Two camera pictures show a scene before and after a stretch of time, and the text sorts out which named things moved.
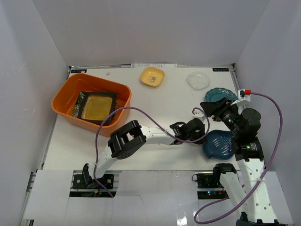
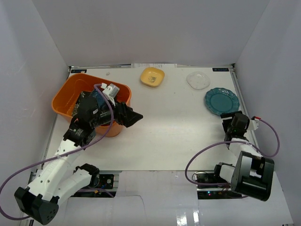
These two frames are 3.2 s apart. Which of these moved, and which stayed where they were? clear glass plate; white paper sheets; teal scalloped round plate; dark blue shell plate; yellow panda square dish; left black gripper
Moved: left black gripper; dark blue shell plate
Stayed: yellow panda square dish; white paper sheets; teal scalloped round plate; clear glass plate
